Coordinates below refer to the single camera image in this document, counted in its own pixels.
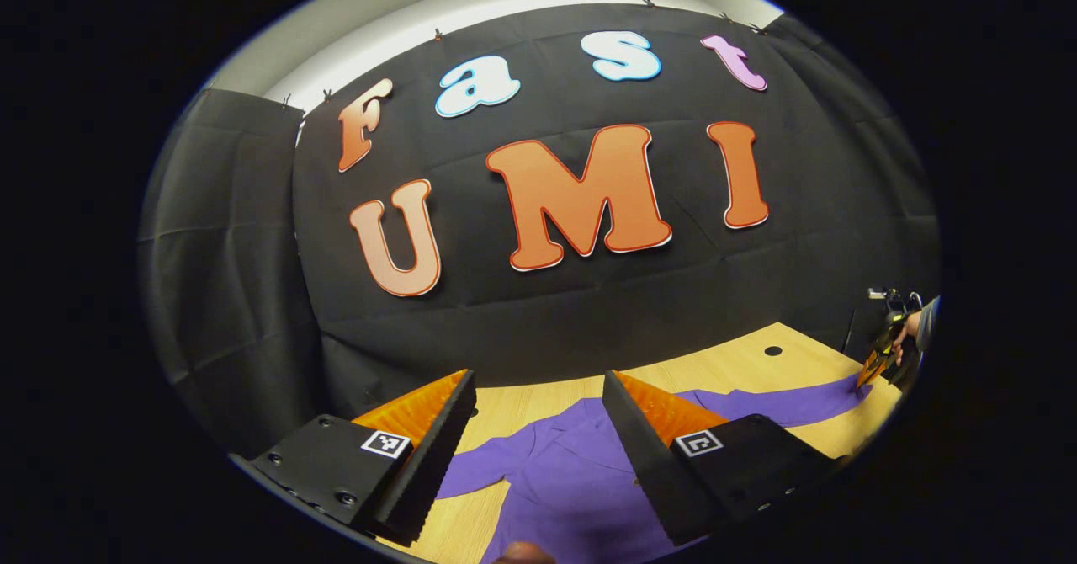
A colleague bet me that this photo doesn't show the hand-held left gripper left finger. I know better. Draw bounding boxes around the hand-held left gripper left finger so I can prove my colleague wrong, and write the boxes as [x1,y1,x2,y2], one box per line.
[251,369,478,547]

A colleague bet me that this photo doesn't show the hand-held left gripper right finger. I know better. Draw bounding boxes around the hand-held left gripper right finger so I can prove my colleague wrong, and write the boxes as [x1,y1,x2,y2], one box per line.
[602,369,841,547]

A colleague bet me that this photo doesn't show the purple shirt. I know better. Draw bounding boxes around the purple shirt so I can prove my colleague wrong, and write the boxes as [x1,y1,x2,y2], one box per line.
[436,373,884,564]

